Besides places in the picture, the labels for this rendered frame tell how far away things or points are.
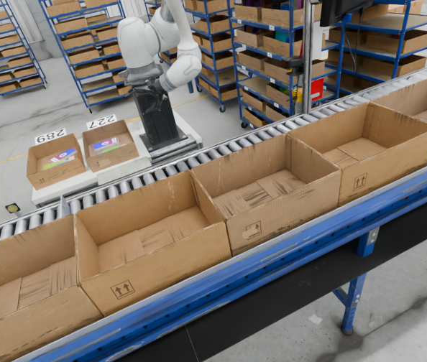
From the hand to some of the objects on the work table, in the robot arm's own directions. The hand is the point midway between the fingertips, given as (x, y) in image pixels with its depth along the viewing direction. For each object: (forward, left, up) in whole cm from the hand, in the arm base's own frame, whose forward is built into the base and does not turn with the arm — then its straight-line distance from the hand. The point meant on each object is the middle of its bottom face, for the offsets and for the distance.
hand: (137, 103), depth 155 cm
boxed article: (-25, -30, -32) cm, 50 cm away
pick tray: (-14, -58, -32) cm, 68 cm away
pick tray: (-16, -26, -32) cm, 44 cm away
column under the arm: (-16, +7, -32) cm, 37 cm away
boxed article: (-24, -57, -32) cm, 70 cm away
